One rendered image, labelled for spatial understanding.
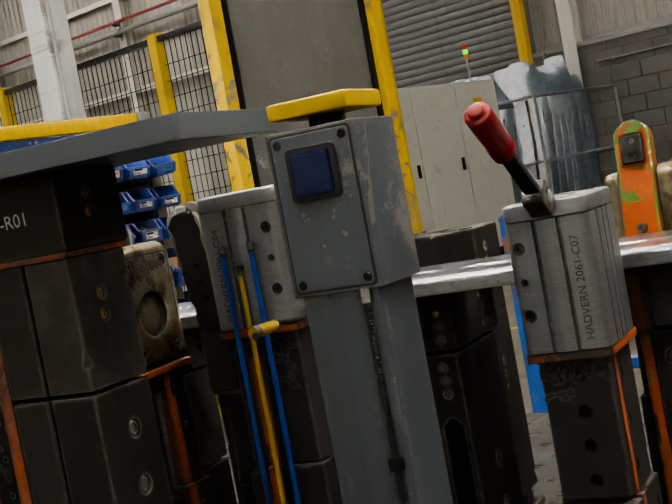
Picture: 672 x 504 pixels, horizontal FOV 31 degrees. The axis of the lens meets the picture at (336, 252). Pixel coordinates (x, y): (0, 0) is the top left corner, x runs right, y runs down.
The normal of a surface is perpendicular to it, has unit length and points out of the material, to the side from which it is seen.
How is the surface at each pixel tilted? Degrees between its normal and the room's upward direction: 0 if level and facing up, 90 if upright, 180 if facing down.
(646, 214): 78
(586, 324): 90
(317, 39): 90
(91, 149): 90
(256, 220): 90
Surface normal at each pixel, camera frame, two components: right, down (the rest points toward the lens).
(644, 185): -0.46, -0.07
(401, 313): 0.88, -0.15
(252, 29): 0.73, -0.09
